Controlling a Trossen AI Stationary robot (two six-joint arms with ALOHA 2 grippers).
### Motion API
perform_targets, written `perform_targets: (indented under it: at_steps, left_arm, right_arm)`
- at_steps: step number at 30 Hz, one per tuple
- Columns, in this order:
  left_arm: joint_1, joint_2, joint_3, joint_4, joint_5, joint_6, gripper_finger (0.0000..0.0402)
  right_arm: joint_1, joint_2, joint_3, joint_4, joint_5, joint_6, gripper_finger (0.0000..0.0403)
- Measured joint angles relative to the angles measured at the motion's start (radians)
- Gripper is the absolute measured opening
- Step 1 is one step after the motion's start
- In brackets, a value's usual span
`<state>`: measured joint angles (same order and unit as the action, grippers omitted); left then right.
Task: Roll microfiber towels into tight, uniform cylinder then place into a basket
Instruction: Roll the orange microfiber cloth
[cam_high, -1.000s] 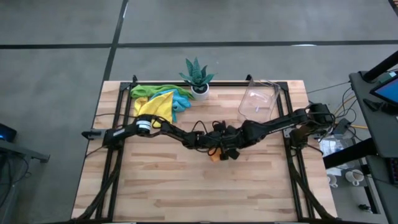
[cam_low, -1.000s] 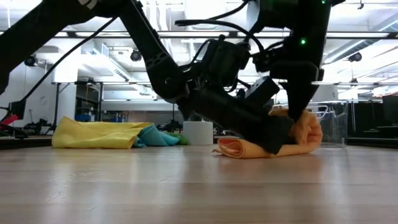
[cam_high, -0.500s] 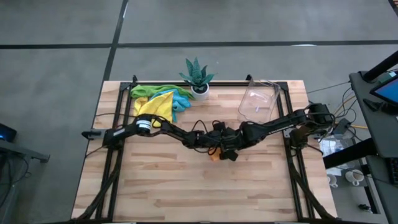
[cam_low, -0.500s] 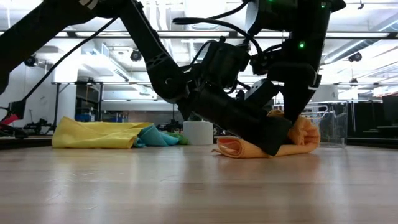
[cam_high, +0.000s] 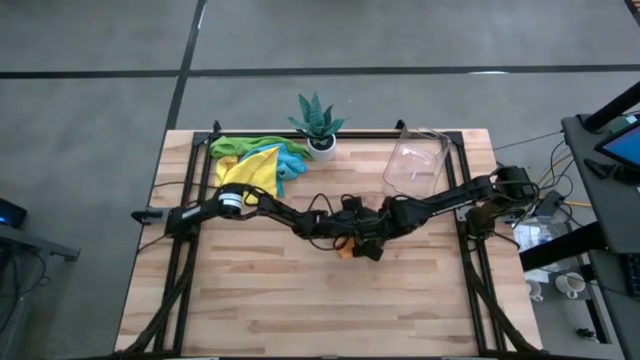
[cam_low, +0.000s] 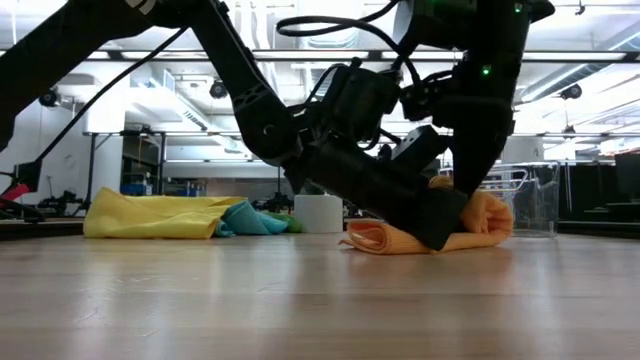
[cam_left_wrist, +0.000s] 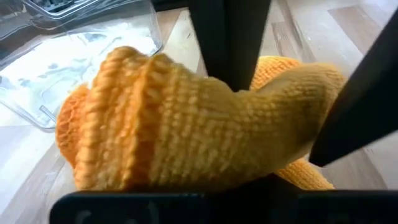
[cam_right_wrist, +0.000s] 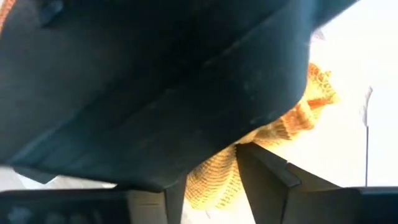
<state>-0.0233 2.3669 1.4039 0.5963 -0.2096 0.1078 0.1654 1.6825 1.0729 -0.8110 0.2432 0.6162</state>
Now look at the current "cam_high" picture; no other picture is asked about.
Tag clear plastic basket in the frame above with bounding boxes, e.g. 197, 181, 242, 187
382, 124, 451, 200

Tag tablet with blue screen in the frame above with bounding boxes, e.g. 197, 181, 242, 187
593, 124, 640, 170

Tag grey desk leg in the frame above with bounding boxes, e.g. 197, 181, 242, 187
0, 222, 82, 263

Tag potted plant in white pot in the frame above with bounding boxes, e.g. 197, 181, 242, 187
287, 92, 349, 163

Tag black slanted pole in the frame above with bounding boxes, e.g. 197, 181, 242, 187
582, 82, 640, 132

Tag black keyboard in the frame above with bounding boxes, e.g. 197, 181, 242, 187
622, 252, 640, 299

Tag white ceramic mug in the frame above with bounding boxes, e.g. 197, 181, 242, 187
554, 272, 587, 300
524, 278, 545, 303

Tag green microfiber towel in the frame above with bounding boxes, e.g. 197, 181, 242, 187
208, 135, 315, 161

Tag blue microfiber towel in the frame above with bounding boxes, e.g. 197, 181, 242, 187
239, 142, 309, 197

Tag black stand beam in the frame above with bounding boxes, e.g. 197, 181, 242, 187
518, 222, 609, 272

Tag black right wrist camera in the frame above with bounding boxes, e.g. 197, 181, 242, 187
356, 241, 385, 263

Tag dark grey desk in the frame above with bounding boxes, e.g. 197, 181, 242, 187
560, 113, 640, 360

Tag white crumpled papers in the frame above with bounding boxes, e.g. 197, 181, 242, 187
510, 219, 557, 252

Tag black device with blue light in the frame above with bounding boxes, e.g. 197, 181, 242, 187
0, 197, 29, 230

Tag grey power adapter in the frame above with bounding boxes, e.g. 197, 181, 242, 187
537, 189, 567, 217

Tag yellow microfiber towel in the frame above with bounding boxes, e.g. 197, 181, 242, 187
214, 146, 281, 199

